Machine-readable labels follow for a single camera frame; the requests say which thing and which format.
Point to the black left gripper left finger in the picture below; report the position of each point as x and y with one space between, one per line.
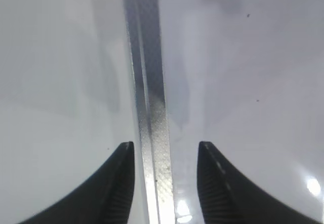
105 197

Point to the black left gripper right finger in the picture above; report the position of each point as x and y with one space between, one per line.
228 196

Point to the white whiteboard with aluminium frame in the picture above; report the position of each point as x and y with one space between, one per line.
245 75

